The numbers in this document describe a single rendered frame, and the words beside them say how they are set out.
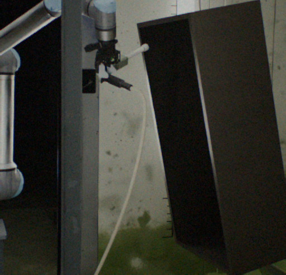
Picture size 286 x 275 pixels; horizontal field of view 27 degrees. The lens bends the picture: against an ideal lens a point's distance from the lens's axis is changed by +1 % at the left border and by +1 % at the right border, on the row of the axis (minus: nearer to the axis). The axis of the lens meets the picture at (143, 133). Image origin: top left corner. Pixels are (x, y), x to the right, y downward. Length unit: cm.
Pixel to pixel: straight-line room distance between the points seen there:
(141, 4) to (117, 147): 88
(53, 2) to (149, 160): 156
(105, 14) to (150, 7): 125
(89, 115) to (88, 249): 82
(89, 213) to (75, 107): 212
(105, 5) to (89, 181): 147
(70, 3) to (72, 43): 10
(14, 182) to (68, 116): 141
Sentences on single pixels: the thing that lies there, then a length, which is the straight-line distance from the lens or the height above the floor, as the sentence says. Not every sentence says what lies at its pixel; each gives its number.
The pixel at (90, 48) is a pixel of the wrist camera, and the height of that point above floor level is 148.
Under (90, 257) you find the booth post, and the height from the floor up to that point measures 25.
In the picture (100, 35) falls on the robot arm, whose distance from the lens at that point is 252.
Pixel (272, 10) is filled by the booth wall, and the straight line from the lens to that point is 402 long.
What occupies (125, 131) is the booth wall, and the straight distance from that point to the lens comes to 366.
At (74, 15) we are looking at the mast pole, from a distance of 161.
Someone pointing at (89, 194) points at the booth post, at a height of 64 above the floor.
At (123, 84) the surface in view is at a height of 133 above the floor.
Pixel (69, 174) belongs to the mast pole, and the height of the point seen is 110.
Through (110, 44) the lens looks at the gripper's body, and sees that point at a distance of 253.
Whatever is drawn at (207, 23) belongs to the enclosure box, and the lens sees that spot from 260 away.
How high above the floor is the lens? 138
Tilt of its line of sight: 6 degrees down
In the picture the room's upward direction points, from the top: 1 degrees clockwise
